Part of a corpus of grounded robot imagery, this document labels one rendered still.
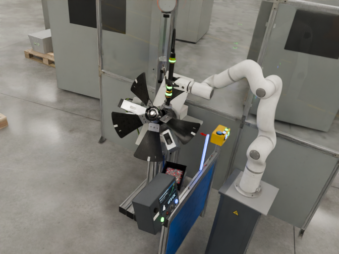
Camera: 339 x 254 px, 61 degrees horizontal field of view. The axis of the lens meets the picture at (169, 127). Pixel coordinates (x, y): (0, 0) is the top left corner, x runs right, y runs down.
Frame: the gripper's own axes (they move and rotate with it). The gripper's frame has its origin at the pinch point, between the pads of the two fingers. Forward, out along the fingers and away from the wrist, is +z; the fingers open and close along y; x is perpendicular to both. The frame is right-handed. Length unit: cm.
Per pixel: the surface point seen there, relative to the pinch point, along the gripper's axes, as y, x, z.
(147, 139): -15.4, -44.9, 5.8
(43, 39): 205, -107, 391
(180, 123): 1.3, -32.1, -11.8
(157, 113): -3.7, -27.5, 5.9
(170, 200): -66, -34, -42
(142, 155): -23, -54, 4
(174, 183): -60, -28, -40
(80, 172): 9, -151, 106
